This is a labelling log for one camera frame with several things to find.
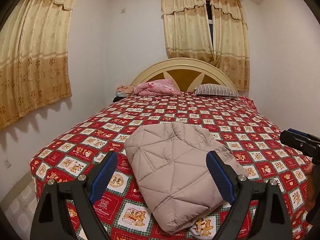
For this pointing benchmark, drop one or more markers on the white wall socket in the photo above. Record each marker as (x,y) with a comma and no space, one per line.
(7,163)

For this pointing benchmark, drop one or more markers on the window left gold curtain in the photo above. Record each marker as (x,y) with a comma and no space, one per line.
(186,29)

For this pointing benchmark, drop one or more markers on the floral folded cloth pile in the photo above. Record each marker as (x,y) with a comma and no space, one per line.
(124,91)

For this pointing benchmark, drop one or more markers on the pink folded blanket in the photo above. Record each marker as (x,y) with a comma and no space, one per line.
(162,87)

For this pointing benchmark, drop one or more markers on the window gold curtain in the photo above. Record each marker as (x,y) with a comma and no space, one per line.
(231,46)
(186,29)

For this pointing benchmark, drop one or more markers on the window right gold curtain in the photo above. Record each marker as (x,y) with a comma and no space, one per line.
(231,46)

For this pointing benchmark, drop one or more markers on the left wall gold curtain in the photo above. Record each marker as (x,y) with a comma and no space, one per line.
(34,57)

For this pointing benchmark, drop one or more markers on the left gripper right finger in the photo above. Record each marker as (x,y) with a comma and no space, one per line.
(271,219)

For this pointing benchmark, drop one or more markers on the beige quilted puffer jacket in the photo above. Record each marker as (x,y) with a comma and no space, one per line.
(169,164)

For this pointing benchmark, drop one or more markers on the cream arched wooden headboard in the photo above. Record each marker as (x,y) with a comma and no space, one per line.
(186,74)

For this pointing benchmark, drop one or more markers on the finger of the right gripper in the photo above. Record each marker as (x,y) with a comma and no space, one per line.
(304,142)

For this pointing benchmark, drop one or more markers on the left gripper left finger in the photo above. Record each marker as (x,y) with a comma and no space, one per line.
(52,220)

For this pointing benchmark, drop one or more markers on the red teddy bear bedspread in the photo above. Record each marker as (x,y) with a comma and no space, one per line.
(253,139)

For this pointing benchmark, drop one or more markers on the red cloth at bedside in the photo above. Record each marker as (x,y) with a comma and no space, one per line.
(248,102)

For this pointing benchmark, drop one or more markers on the person's right hand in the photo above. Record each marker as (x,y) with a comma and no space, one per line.
(310,189)

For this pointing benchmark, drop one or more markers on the striped pillow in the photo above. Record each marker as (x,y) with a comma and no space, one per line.
(211,89)

